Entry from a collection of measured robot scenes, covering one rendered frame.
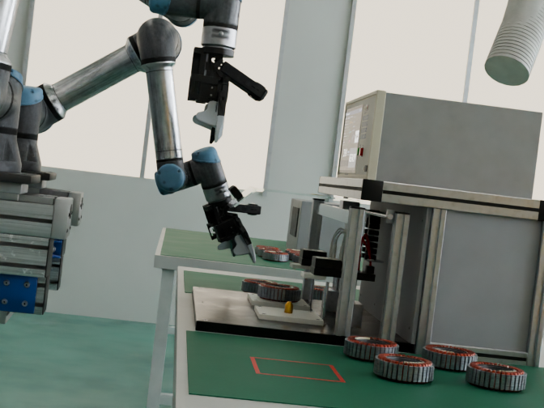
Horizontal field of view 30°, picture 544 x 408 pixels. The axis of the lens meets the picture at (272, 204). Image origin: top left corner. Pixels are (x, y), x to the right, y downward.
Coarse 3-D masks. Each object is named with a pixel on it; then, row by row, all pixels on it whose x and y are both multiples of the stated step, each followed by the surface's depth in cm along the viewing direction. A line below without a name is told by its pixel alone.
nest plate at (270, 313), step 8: (256, 312) 240; (264, 312) 235; (272, 312) 237; (280, 312) 238; (296, 312) 242; (304, 312) 244; (312, 312) 246; (272, 320) 232; (280, 320) 232; (288, 320) 233; (296, 320) 233; (304, 320) 233; (312, 320) 233; (320, 320) 234
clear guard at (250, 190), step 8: (248, 192) 259; (280, 192) 252; (288, 192) 252; (296, 192) 268; (232, 200) 273; (240, 200) 251; (344, 200) 254; (352, 200) 254; (360, 200) 254; (232, 208) 251
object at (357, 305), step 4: (356, 304) 238; (360, 304) 238; (356, 308) 238; (360, 308) 238; (336, 312) 245; (356, 312) 238; (360, 312) 238; (336, 316) 244; (352, 316) 238; (356, 316) 238; (360, 316) 238; (352, 320) 238; (356, 320) 238; (360, 320) 238; (352, 324) 238; (356, 324) 238; (360, 324) 238
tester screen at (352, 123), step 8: (352, 112) 261; (360, 112) 249; (352, 120) 259; (360, 120) 247; (344, 128) 271; (352, 128) 258; (344, 136) 269; (344, 144) 268; (352, 144) 255; (344, 168) 263; (352, 168) 251
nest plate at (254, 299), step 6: (252, 294) 269; (252, 300) 256; (258, 300) 257; (264, 300) 258; (270, 300) 260; (300, 300) 268; (270, 306) 257; (276, 306) 257; (282, 306) 257; (294, 306) 257; (300, 306) 257; (306, 306) 257
